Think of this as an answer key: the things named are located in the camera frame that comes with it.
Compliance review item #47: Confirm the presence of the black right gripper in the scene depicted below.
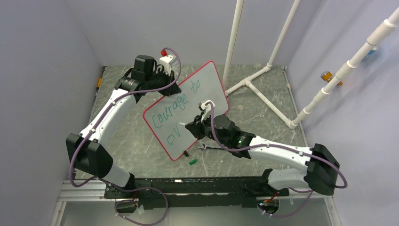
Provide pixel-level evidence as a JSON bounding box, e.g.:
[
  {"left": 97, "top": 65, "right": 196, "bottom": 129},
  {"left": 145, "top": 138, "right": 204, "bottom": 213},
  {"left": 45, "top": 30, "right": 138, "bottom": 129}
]
[{"left": 186, "top": 111, "right": 230, "bottom": 147}]

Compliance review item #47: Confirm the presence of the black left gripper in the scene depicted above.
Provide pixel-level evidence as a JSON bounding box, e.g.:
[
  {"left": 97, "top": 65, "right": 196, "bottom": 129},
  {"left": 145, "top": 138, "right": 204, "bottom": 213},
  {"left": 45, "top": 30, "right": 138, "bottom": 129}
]
[{"left": 146, "top": 68, "right": 180, "bottom": 97}]

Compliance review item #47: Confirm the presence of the pink framed whiteboard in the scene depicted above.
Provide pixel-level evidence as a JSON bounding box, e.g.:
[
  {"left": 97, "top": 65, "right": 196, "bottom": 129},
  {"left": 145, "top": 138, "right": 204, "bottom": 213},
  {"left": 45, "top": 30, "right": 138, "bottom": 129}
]
[{"left": 143, "top": 61, "right": 229, "bottom": 161}]

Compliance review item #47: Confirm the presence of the green marker cap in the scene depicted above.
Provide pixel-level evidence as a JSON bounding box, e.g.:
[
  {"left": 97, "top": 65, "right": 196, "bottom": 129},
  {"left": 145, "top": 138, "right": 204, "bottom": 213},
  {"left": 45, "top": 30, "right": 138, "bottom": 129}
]
[{"left": 188, "top": 159, "right": 198, "bottom": 165}]

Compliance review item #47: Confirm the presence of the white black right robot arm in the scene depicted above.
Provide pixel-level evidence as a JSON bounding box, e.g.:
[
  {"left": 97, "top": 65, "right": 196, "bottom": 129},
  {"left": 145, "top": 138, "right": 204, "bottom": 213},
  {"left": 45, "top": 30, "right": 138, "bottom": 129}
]
[{"left": 185, "top": 114, "right": 347, "bottom": 196}]

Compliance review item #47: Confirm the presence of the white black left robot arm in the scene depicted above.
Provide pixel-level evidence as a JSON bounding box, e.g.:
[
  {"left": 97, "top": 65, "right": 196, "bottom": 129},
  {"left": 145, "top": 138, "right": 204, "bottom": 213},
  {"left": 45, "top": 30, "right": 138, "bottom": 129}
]
[{"left": 66, "top": 54, "right": 181, "bottom": 198}]

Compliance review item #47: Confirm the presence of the silver open-end wrench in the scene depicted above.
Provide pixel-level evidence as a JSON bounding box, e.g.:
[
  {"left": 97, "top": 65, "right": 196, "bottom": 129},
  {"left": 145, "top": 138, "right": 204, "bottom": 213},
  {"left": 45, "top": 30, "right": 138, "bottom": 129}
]
[{"left": 198, "top": 142, "right": 224, "bottom": 150}]

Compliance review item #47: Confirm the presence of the aluminium base extrusion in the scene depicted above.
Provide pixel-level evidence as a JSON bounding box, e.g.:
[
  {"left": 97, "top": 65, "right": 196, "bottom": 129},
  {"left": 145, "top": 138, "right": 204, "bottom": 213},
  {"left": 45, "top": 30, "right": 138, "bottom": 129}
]
[{"left": 58, "top": 180, "right": 106, "bottom": 202}]

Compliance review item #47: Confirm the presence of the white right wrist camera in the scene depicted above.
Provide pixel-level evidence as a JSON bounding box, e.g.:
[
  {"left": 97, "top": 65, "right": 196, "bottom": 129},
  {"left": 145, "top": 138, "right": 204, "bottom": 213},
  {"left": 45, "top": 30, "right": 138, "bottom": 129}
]
[{"left": 199, "top": 99, "right": 215, "bottom": 122}]

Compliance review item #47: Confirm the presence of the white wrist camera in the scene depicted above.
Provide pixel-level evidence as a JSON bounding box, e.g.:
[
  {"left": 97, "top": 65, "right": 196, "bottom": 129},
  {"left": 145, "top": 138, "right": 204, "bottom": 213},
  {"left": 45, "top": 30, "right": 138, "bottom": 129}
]
[
  {"left": 159, "top": 50, "right": 177, "bottom": 75},
  {"left": 199, "top": 99, "right": 215, "bottom": 122}
]

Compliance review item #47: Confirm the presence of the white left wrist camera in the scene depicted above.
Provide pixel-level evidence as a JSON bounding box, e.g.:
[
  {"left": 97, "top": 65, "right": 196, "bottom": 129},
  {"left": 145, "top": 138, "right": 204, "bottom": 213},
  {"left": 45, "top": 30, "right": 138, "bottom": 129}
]
[{"left": 159, "top": 50, "right": 177, "bottom": 75}]

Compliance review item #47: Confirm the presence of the white PVC pipe frame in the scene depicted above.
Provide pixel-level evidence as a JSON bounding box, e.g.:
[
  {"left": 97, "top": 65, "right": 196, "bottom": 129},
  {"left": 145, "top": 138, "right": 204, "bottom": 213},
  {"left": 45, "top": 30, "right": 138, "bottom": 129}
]
[{"left": 222, "top": 0, "right": 302, "bottom": 129}]

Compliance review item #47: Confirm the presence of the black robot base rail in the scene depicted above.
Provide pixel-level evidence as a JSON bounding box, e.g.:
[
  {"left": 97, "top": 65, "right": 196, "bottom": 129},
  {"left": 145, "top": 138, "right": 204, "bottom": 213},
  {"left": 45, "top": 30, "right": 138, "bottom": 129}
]
[{"left": 104, "top": 176, "right": 289, "bottom": 213}]

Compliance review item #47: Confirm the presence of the orange wall fitting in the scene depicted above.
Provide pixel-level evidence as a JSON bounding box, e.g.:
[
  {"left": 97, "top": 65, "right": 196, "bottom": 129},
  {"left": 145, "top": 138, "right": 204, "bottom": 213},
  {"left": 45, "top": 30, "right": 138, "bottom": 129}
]
[{"left": 320, "top": 71, "right": 333, "bottom": 83}]

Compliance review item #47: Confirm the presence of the blue wall fitting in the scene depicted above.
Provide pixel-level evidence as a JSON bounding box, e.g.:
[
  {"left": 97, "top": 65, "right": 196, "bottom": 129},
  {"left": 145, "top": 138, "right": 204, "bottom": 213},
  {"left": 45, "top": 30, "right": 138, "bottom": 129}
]
[{"left": 367, "top": 46, "right": 378, "bottom": 56}]

